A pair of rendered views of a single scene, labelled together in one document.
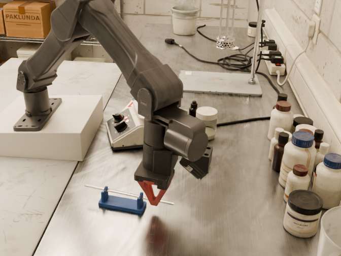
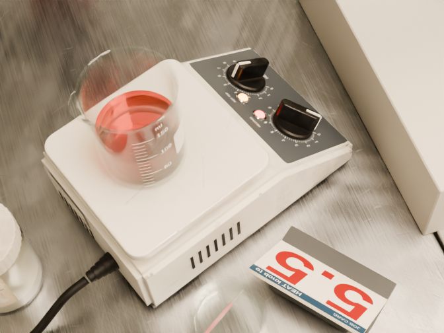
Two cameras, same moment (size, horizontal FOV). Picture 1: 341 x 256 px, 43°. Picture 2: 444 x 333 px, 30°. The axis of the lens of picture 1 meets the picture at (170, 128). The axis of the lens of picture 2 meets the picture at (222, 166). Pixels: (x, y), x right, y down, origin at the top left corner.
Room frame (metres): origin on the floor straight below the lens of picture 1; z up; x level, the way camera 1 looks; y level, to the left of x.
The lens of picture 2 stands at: (1.36, -0.01, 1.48)
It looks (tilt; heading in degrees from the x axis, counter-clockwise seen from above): 61 degrees down; 163
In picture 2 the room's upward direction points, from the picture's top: 7 degrees counter-clockwise
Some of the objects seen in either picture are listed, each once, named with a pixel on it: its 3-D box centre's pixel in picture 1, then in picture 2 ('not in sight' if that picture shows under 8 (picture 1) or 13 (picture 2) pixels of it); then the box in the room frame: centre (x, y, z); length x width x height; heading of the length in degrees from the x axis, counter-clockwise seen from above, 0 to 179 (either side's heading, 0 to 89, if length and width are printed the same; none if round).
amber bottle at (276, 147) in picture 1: (281, 151); not in sight; (0.92, -0.28, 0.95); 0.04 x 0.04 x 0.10
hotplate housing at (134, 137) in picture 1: (148, 123); (190, 163); (1.06, 0.06, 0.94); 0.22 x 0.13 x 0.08; 106
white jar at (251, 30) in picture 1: (253, 29); not in sight; (2.18, -0.41, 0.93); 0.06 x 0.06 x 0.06
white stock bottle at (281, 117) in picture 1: (280, 121); not in sight; (1.08, -0.31, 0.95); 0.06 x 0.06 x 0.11
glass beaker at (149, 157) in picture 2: not in sight; (132, 125); (1.07, 0.03, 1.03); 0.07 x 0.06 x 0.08; 94
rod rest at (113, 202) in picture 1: (122, 199); not in sight; (0.74, 0.10, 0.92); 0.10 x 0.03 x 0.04; 77
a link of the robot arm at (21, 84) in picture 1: (35, 78); not in sight; (1.03, 0.35, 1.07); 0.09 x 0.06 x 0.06; 138
